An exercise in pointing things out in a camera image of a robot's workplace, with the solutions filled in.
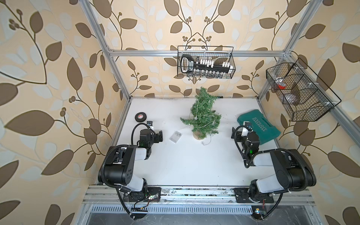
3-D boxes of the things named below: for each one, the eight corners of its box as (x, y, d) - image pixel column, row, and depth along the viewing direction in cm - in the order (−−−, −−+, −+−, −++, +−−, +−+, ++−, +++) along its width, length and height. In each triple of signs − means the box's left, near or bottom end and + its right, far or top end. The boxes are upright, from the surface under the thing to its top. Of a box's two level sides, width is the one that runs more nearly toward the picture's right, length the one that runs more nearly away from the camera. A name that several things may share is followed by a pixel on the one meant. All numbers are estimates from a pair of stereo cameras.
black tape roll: (134, 122, 108) (133, 120, 106) (137, 113, 114) (136, 111, 112) (145, 122, 108) (144, 120, 106) (147, 113, 114) (146, 111, 112)
